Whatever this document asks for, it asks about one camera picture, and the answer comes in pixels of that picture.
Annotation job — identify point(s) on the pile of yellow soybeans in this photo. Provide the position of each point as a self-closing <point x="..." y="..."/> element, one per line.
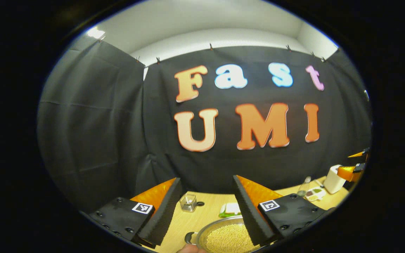
<point x="229" y="239"/>

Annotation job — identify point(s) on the white toaster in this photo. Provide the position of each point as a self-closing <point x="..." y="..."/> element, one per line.
<point x="333" y="181"/>

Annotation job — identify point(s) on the sandwich with lettuce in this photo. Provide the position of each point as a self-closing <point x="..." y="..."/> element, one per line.
<point x="227" y="211"/>

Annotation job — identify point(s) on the clear plastic water bottle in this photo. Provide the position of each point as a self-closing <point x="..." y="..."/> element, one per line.
<point x="304" y="188"/>

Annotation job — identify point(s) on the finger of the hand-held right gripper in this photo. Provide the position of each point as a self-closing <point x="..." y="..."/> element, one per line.
<point x="359" y="154"/>
<point x="346" y="173"/>

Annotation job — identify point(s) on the narrow ceiling light panel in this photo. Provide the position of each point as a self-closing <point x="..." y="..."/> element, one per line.
<point x="95" y="33"/>

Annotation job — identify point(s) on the white divided bean tray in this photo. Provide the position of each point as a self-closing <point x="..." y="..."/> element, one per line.
<point x="315" y="194"/>

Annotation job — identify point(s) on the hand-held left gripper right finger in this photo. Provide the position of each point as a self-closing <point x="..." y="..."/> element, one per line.
<point x="250" y="214"/>

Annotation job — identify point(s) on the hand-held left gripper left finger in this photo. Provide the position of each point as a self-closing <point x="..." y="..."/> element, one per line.
<point x="164" y="214"/>

